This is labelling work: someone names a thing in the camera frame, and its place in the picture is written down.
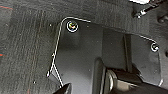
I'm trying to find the thick grey robot torso limb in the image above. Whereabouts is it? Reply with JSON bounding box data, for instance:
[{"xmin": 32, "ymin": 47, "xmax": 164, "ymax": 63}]
[{"xmin": 91, "ymin": 57, "xmax": 168, "ymax": 94}]

